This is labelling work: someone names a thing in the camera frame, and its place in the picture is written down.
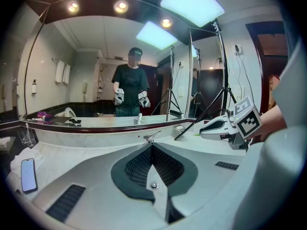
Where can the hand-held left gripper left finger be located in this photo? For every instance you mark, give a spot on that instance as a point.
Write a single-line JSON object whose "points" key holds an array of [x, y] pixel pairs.
{"points": [[129, 174]]}

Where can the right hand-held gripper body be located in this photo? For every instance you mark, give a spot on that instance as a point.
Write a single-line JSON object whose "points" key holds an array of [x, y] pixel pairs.
{"points": [[248, 118]]}

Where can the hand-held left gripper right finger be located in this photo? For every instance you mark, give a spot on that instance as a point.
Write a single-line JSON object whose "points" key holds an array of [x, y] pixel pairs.
{"points": [[172, 171]]}

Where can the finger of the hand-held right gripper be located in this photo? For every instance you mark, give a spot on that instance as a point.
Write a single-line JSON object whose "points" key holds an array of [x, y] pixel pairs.
{"points": [[229, 120], [216, 133]]}

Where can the chrome faucet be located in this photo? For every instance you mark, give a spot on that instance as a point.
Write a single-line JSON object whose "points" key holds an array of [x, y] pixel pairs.
{"points": [[149, 138]]}

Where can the person's right forearm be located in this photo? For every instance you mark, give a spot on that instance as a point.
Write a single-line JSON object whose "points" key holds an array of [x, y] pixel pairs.
{"points": [[273, 121]]}

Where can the small packet with green label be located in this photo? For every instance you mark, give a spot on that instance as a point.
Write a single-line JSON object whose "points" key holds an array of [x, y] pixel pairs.
{"points": [[197, 129]]}

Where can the white sink basin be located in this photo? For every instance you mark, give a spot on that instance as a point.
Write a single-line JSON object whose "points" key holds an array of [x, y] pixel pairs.
{"points": [[153, 174]]}

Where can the chrome sink drain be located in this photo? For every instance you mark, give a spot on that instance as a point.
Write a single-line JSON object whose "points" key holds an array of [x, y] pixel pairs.
{"points": [[154, 185]]}

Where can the metal soap dish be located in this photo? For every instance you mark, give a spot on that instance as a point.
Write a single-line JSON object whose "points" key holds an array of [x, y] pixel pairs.
{"points": [[179, 128]]}

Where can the angled side mirror panel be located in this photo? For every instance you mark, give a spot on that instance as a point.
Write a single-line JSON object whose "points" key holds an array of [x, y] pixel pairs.
{"points": [[12, 80], [208, 80]]}

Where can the black light tripod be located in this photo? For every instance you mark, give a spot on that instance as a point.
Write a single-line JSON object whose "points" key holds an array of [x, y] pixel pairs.
{"points": [[221, 56]]}

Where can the white folded hand towel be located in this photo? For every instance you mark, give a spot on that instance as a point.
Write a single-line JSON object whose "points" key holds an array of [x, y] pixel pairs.
{"points": [[39, 157]]}

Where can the dark smartphone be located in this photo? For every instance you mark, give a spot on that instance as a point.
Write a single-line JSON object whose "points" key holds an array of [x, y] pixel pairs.
{"points": [[29, 176]]}

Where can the clear drinking glass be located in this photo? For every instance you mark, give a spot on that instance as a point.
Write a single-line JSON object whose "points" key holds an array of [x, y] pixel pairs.
{"points": [[31, 138], [22, 138]]}

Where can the white rectangular light panel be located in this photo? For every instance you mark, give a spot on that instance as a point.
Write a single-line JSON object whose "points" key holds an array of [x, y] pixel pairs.
{"points": [[192, 3]]}

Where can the white amenity tray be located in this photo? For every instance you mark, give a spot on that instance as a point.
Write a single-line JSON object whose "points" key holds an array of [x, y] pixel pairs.
{"points": [[7, 142]]}

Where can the white wall socket panel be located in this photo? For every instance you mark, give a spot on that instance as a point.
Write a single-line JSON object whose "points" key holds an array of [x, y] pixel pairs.
{"points": [[240, 92]]}

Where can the white wall socket with plug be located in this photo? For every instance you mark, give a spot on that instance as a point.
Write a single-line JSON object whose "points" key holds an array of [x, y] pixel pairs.
{"points": [[238, 49]]}

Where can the large wall mirror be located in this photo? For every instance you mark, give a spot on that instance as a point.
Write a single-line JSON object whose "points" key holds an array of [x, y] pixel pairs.
{"points": [[91, 68]]}

